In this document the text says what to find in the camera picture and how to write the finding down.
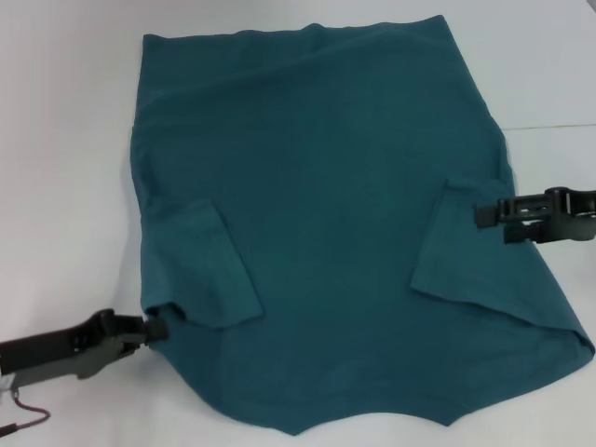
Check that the teal blue t-shirt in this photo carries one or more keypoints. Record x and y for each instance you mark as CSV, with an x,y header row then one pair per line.
x,y
326,186

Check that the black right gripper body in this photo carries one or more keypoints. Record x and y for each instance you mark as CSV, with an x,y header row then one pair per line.
x,y
579,228

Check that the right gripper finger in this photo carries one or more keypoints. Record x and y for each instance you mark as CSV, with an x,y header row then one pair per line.
x,y
484,215
519,234

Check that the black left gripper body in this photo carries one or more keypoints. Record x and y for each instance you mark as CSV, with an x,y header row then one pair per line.
x,y
56,347

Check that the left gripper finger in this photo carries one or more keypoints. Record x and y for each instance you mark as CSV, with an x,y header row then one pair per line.
x,y
154,325
156,338

